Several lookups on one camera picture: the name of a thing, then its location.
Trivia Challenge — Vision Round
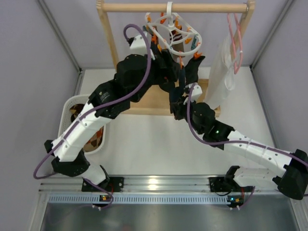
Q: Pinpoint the dark navy sock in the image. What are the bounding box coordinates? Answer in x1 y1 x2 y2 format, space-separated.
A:
169 67 186 104

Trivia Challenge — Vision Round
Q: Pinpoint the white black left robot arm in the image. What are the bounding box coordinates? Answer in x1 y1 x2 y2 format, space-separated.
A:
44 50 180 189

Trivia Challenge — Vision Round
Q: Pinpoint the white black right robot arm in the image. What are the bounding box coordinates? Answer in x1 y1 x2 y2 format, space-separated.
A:
169 93 308 200

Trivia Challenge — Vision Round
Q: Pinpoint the white round clip hanger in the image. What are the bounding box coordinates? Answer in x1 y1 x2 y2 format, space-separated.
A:
145 1 203 59

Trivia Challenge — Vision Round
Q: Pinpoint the pink clothes hanger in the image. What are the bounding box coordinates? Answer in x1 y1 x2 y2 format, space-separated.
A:
227 13 243 75

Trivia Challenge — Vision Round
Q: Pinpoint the wooden clothes rack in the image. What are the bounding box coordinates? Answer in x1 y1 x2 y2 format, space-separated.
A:
89 0 255 116

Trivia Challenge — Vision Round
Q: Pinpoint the brown striped beige sock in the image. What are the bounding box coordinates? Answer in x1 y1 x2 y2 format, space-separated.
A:
169 29 184 52

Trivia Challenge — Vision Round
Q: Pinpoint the white hanging cloth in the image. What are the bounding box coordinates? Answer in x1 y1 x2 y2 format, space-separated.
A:
204 36 235 109

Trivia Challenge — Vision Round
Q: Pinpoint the orange green argyle sock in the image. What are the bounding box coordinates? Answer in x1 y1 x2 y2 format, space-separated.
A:
83 127 104 152

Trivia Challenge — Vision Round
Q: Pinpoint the tan black argyle sock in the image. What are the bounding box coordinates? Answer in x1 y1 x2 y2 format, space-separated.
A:
69 103 84 122

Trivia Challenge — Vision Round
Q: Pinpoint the white perforated plastic basket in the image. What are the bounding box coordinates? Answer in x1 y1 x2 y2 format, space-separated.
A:
57 95 107 154

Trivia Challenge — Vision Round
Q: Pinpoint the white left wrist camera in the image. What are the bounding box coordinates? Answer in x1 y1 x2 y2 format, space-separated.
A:
129 35 147 55

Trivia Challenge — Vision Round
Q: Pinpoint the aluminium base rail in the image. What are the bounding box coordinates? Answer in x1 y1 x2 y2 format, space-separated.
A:
38 175 301 205

